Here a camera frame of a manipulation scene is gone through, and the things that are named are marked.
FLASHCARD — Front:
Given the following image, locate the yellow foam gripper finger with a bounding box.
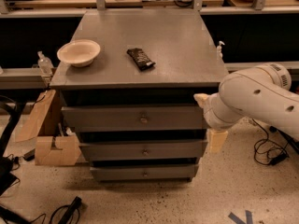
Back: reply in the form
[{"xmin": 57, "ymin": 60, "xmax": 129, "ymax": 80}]
[
  {"xmin": 206, "ymin": 129, "xmax": 228, "ymax": 153},
  {"xmin": 193, "ymin": 93, "xmax": 208, "ymax": 108}
]

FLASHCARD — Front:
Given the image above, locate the grey top drawer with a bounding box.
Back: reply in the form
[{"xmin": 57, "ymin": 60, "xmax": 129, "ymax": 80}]
[{"xmin": 62, "ymin": 105, "xmax": 207, "ymax": 133}]

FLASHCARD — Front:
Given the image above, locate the grey drawer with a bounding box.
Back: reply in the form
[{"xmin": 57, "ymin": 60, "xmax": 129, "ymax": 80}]
[
  {"xmin": 62, "ymin": 105, "xmax": 207, "ymax": 133},
  {"xmin": 90, "ymin": 164, "xmax": 199, "ymax": 181},
  {"xmin": 79, "ymin": 139, "xmax": 207, "ymax": 161}
]

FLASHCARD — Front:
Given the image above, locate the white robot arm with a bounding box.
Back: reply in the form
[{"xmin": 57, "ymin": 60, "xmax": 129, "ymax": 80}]
[{"xmin": 194, "ymin": 63, "xmax": 299, "ymax": 153}]

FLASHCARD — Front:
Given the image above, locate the grey bottom drawer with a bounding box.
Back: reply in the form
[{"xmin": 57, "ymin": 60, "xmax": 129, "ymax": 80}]
[{"xmin": 90, "ymin": 164, "xmax": 199, "ymax": 181}]

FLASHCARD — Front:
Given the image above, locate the grey drawer cabinet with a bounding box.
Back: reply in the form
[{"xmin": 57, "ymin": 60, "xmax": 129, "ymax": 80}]
[{"xmin": 50, "ymin": 8, "xmax": 227, "ymax": 168}]

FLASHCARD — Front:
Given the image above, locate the grey middle drawer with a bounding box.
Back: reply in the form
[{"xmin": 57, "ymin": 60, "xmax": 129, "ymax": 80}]
[{"xmin": 79, "ymin": 139, "xmax": 207, "ymax": 161}]

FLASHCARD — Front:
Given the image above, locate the white pump bottle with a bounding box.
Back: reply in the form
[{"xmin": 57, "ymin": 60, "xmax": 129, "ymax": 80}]
[{"xmin": 216, "ymin": 41, "xmax": 225, "ymax": 58}]

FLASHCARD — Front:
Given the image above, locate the black snack packet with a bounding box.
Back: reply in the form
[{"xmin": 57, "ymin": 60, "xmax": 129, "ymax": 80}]
[{"xmin": 127, "ymin": 48, "xmax": 156, "ymax": 71}]

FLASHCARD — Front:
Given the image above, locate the blue floor tape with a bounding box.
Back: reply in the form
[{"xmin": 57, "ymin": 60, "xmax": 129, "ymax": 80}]
[{"xmin": 227, "ymin": 209, "xmax": 254, "ymax": 224}]

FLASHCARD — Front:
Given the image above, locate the white bowl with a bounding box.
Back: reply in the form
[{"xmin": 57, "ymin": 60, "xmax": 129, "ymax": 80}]
[{"xmin": 57, "ymin": 39, "xmax": 101, "ymax": 67}]

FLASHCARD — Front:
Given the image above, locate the cardboard box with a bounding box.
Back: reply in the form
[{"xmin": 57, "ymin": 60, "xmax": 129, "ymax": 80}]
[{"xmin": 15, "ymin": 90, "xmax": 81, "ymax": 166}]

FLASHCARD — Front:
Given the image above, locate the clear sanitizer bottle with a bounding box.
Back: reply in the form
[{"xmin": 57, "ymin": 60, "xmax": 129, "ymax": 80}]
[{"xmin": 37, "ymin": 51, "xmax": 54, "ymax": 76}]

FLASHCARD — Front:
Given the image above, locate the black power strip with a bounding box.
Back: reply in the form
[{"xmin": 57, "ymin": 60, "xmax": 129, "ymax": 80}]
[{"xmin": 58, "ymin": 197, "xmax": 81, "ymax": 224}]

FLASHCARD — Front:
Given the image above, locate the wooden workbench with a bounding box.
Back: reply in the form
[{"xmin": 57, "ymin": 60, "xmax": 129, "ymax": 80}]
[{"xmin": 0, "ymin": 0, "xmax": 299, "ymax": 14}]

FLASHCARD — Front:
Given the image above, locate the black chair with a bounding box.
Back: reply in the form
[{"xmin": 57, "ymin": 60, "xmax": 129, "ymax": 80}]
[{"xmin": 0, "ymin": 95, "xmax": 22, "ymax": 224}]

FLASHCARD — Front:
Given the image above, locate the black cable with adapter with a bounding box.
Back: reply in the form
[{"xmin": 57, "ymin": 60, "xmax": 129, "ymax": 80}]
[{"xmin": 252, "ymin": 119, "xmax": 290, "ymax": 167}]

